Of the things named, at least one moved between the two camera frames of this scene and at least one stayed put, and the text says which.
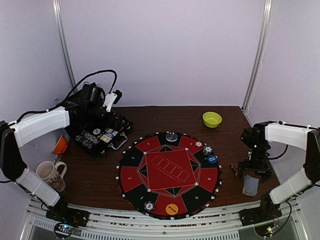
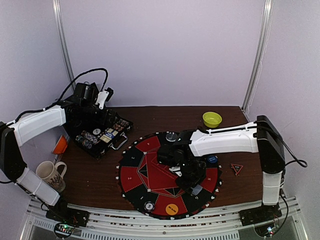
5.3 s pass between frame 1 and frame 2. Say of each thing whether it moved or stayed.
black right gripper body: moved
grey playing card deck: moved
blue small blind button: stayed
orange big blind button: stayed
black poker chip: stayed
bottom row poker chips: stayed
